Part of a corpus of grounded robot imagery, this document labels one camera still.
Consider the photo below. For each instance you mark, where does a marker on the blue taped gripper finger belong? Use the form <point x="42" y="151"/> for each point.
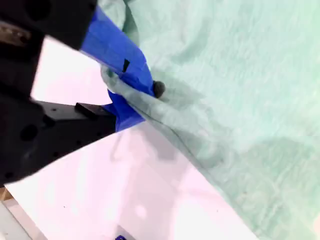
<point x="100" y="122"/>
<point x="112" y="47"/>

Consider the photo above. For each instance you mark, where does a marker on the pale green T-shirt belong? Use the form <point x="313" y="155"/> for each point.
<point x="225" y="75"/>

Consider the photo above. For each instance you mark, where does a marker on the blue tape strip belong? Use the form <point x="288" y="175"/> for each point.
<point x="121" y="237"/>

